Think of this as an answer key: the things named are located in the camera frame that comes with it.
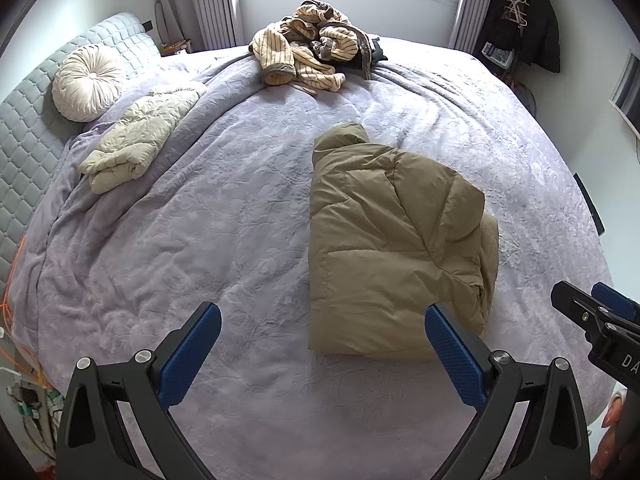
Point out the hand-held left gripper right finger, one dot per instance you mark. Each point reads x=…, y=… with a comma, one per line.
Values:
x=452, y=355

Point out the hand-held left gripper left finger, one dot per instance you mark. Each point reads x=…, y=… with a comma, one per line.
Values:
x=192, y=355

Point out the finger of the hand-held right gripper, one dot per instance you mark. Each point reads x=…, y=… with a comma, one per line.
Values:
x=617, y=302
x=575, y=307

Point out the tan puffer jacket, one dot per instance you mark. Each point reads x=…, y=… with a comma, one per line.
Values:
x=380, y=240

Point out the person's right forearm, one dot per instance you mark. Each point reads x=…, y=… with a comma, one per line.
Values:
x=612, y=435

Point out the pale clothes hanger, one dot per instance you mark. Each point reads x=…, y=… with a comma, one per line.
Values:
x=517, y=2

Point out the purple bed blanket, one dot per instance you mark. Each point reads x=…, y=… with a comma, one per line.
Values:
x=200, y=220

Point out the white power strip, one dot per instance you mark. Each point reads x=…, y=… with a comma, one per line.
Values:
x=30, y=400

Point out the cream quilted jacket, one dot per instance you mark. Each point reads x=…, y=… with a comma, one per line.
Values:
x=135, y=135

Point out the blue printed bag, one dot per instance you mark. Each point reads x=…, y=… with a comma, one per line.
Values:
x=499, y=55

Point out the grey quilted headboard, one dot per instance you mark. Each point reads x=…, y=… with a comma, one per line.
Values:
x=25, y=125

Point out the black hanging coat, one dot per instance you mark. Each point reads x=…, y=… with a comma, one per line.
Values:
x=540, y=25

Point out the round cream pillow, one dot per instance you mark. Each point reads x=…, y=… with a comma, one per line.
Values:
x=87, y=82

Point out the dark garment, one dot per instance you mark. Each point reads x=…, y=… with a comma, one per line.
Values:
x=377, y=52

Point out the grey curtain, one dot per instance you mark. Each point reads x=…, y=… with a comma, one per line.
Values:
x=200, y=0
x=472, y=5

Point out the beige striped garment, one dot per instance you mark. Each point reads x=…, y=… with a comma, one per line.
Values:
x=300, y=45

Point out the wall-mounted screen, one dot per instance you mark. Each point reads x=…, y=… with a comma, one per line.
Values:
x=627, y=92

